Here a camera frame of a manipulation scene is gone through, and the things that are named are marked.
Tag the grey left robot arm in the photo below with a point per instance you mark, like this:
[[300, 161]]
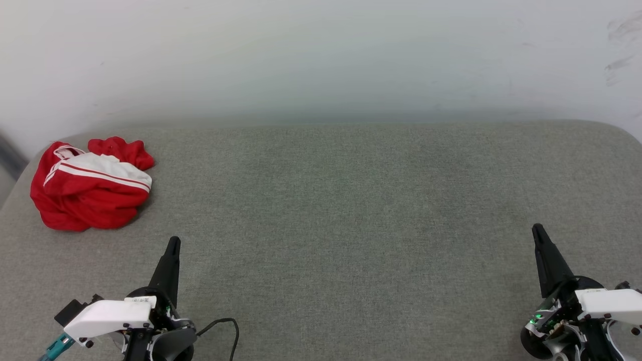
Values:
[[173, 346]]

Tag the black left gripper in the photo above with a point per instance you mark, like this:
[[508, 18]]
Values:
[[168, 316]]

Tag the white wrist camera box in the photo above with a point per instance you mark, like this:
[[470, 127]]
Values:
[[609, 303], [105, 316]]

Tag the red basketball jersey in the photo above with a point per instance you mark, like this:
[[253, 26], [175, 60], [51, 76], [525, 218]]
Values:
[[85, 198]]

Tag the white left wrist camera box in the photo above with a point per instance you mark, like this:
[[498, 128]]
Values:
[[105, 316]]

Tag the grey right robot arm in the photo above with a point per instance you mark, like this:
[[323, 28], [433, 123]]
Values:
[[627, 343]]

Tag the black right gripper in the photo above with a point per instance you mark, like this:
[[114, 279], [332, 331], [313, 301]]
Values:
[[567, 306]]

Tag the grey wall trim strip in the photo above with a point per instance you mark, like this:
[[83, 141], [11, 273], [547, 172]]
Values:
[[11, 158]]

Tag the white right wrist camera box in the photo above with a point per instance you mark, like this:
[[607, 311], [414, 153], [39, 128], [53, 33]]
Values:
[[609, 303]]

